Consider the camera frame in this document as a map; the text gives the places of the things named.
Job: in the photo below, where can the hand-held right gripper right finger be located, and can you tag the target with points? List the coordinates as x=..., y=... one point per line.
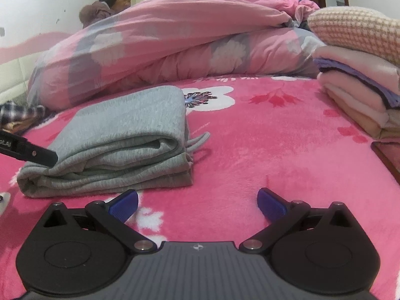
x=272, y=207

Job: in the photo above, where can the folded white garment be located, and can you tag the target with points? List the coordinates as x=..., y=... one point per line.
x=350, y=57

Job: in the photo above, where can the smartphone with patterned case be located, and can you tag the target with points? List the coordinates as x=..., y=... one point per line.
x=389, y=157

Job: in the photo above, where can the beige waffle knit sweater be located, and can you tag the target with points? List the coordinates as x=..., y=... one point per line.
x=353, y=26

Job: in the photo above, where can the pink floral fleece blanket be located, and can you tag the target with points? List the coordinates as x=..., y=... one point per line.
x=265, y=150

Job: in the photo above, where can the black white plaid shirt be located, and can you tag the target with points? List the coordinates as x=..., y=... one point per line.
x=18, y=111

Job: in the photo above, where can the folded tan garment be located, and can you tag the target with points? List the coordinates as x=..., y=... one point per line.
x=365, y=122

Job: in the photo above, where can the pink and white headboard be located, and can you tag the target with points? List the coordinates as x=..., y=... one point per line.
x=18, y=68

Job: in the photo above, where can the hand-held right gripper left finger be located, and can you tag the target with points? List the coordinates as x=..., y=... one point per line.
x=125, y=207

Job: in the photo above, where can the grey sweatshirt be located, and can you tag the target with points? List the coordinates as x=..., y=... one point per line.
x=125, y=122

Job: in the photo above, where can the pink floral duvet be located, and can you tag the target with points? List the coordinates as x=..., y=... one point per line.
x=172, y=31

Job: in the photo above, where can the folded purple garment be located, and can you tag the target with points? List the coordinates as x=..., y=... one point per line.
x=343, y=68

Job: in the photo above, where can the beige garment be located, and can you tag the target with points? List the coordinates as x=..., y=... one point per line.
x=18, y=127

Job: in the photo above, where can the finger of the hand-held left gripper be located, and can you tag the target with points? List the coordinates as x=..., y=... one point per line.
x=37, y=154

